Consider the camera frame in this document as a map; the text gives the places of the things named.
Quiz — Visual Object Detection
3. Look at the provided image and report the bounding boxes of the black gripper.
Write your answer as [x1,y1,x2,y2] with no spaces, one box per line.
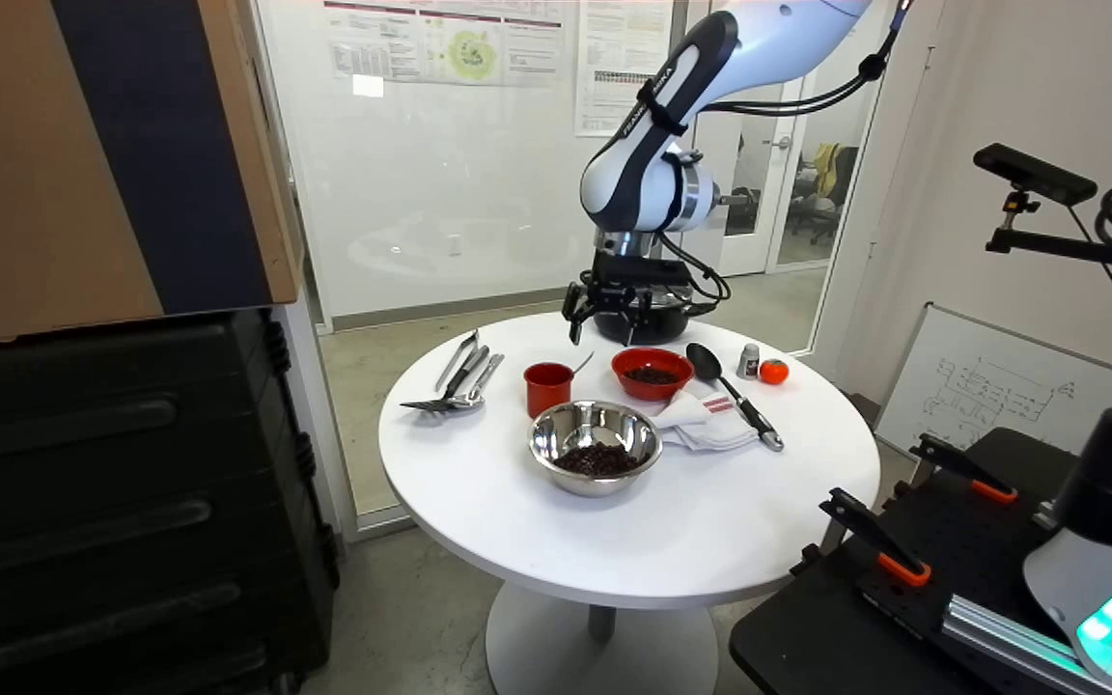
[560,242,703,346]

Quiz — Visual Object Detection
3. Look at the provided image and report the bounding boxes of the red cup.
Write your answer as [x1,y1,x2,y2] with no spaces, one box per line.
[520,361,580,422]

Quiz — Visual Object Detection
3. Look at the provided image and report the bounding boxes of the black pot with lid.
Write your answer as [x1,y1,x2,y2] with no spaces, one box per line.
[593,299,718,346]

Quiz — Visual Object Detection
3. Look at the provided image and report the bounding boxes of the red bowl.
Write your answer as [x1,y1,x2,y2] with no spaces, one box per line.
[611,343,700,406]

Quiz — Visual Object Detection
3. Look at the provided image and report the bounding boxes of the metal spatula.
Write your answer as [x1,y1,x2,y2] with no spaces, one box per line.
[448,346,511,418]

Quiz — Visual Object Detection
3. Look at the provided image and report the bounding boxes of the black ladle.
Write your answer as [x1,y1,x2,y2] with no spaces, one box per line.
[682,340,789,456]

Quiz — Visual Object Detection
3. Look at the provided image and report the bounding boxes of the steel mixing bowl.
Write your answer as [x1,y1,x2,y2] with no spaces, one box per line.
[524,399,665,502]

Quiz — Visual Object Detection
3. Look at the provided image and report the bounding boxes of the white cloth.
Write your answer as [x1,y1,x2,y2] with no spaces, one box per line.
[651,386,761,456]

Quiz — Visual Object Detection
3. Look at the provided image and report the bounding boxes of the narrow brown wooden board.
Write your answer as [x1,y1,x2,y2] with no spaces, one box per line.
[192,0,305,308]

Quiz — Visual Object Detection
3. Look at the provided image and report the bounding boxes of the black mounting platform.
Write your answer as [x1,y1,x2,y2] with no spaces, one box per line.
[726,422,1112,695]

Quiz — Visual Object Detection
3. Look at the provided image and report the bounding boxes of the whiteboard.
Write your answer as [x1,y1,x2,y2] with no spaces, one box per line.
[871,303,1112,462]

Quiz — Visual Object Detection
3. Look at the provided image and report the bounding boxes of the dark blue panel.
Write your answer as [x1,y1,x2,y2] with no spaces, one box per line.
[51,0,274,318]

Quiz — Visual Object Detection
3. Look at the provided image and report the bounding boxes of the black drawer cabinet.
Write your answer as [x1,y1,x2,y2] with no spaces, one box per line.
[0,305,342,695]

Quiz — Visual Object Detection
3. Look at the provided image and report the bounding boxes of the metal door handle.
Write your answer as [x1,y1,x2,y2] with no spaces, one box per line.
[714,182,766,223]

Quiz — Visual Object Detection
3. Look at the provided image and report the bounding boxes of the tall wall poster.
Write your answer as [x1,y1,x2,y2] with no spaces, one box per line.
[577,0,676,140]

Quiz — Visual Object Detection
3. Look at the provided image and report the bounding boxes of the wide wall poster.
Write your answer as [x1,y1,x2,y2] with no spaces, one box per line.
[322,0,580,92]

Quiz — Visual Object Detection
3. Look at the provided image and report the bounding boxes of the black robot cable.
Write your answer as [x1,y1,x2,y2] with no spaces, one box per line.
[705,0,918,124]

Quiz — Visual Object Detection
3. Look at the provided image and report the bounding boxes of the black clamp orange handle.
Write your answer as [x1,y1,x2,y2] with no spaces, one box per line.
[906,434,1022,515]
[817,484,937,594]

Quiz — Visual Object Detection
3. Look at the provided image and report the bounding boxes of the black camera on stand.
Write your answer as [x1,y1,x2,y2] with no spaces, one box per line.
[970,140,1100,214]

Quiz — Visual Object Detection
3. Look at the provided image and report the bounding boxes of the aluminium rail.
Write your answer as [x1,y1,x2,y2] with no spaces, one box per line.
[937,592,1090,695]

